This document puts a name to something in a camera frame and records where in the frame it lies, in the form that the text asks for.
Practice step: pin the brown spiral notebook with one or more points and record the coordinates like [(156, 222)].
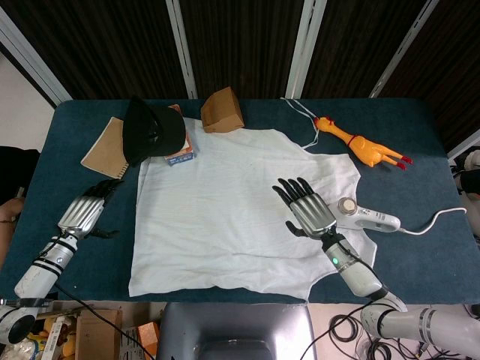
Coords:
[(105, 150)]

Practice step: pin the white partition frame post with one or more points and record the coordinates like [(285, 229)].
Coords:
[(401, 52), (183, 52), (302, 52), (465, 144), (33, 62)]

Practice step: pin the black bystander garment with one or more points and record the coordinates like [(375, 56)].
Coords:
[(17, 172)]

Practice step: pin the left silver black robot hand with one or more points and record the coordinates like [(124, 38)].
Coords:
[(80, 212)]

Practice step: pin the teal table cover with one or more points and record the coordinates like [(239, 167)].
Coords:
[(412, 270)]

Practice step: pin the small blue orange carton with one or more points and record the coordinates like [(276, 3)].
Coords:
[(183, 156)]

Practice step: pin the grey robot torso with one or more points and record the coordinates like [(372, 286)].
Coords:
[(236, 333)]

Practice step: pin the black white device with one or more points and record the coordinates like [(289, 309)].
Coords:
[(468, 176)]

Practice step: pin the black baseball cap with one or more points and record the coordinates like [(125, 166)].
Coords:
[(157, 131)]

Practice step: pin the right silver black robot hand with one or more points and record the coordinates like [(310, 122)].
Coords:
[(313, 213)]

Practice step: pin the yellow rubber chicken toy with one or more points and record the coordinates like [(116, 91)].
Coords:
[(362, 146)]

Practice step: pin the white handheld device with cable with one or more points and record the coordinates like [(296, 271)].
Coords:
[(371, 219)]

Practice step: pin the brown cardboard box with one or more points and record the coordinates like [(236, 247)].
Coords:
[(97, 333)]

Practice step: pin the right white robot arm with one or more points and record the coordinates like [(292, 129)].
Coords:
[(360, 277)]

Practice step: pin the brown wedge-shaped paper box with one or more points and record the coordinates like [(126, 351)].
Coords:
[(221, 110)]

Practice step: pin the orange snack package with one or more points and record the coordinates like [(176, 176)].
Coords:
[(147, 339)]

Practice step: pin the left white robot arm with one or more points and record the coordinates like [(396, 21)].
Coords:
[(41, 268)]

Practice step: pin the yellow plush toy pile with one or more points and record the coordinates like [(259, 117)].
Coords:
[(63, 343)]

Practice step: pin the bystander bare forearm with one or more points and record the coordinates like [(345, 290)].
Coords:
[(9, 212)]

